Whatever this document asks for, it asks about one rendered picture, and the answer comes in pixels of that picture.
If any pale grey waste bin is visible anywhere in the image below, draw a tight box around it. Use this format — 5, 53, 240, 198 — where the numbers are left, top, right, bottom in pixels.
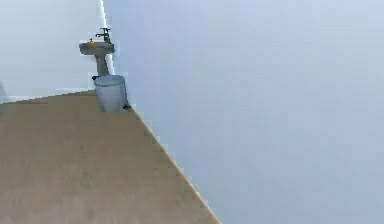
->
91, 74, 132, 114

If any black sink faucet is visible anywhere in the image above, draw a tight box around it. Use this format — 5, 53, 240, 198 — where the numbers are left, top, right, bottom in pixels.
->
94, 27, 112, 44

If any grey pedestal sink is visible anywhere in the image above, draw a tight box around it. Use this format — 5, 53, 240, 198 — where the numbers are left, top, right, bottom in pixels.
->
78, 40, 116, 77

